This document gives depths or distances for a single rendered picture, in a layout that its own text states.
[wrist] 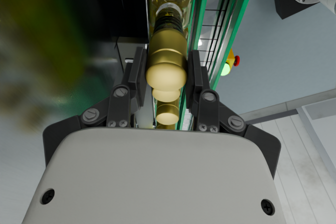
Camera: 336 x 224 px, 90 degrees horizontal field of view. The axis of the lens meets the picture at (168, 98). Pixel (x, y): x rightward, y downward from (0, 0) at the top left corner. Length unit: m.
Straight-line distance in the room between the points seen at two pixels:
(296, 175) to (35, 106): 2.76
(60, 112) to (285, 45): 0.95
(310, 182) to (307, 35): 2.06
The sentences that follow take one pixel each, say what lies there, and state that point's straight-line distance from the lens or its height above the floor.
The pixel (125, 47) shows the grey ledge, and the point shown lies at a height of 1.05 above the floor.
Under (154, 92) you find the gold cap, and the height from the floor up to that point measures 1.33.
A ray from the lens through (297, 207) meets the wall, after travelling 2.75.
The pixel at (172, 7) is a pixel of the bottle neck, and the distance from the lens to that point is 0.20.
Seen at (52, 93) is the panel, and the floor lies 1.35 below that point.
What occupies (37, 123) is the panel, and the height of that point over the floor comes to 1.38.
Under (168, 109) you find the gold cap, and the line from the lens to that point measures 0.23.
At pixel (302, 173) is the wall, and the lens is 2.80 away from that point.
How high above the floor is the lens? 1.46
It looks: 38 degrees down
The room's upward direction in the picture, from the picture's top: 178 degrees counter-clockwise
